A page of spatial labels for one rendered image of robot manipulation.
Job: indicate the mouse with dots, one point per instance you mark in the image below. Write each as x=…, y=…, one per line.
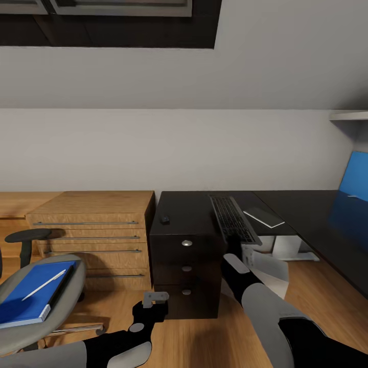
x=164, y=217

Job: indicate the folder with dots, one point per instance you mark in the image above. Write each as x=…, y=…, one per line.
x=15, y=312

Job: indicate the swivel chair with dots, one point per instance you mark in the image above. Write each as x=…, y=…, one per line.
x=31, y=337

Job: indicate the notebook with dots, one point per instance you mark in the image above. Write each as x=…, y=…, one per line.
x=264, y=217

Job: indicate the keyboard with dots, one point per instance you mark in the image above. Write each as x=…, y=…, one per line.
x=233, y=221

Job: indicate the pen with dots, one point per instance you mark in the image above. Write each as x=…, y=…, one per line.
x=55, y=277

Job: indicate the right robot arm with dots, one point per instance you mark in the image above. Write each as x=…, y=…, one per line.
x=290, y=338

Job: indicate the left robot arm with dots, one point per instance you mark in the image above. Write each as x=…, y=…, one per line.
x=121, y=349

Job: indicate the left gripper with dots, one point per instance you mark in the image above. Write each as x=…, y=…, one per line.
x=157, y=312

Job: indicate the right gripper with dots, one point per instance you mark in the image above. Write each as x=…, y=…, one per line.
x=234, y=243

